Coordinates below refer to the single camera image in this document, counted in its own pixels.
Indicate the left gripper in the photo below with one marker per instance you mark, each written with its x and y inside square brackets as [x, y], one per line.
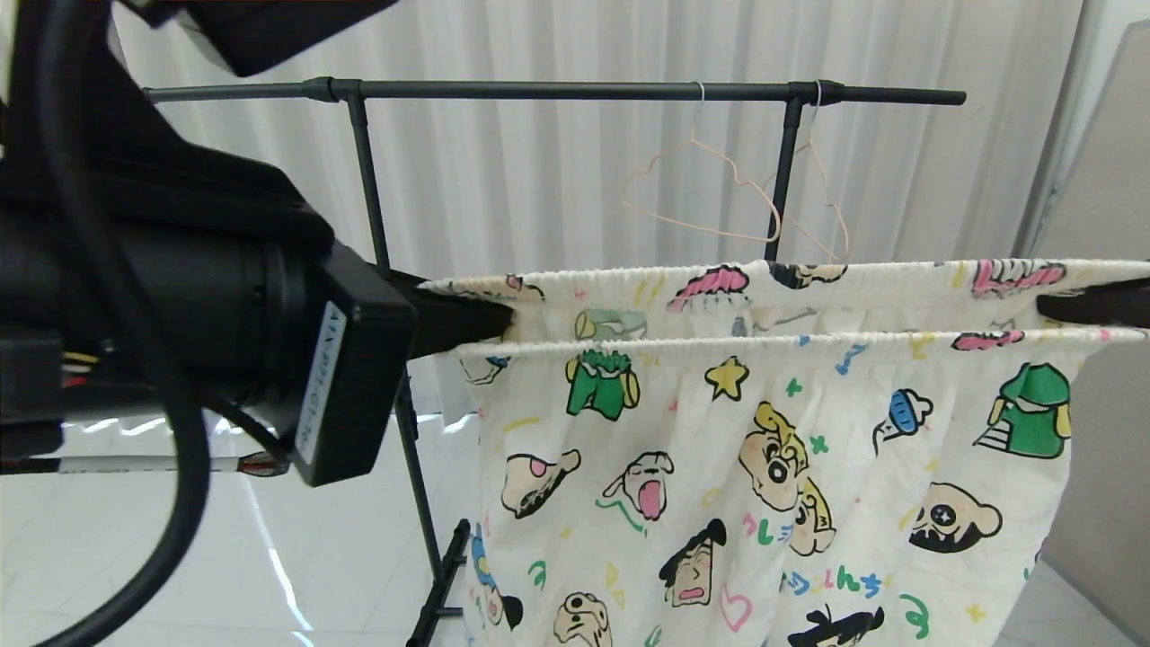
[359, 377]

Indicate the cream printed garment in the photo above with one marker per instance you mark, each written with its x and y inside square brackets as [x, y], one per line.
[719, 503]

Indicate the pink clothes hanger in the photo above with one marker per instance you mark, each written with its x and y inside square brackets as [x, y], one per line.
[719, 227]
[829, 190]

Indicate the black clothes rack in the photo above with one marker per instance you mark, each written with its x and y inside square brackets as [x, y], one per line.
[539, 90]

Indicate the white curtain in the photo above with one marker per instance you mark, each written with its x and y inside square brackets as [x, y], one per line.
[539, 180]

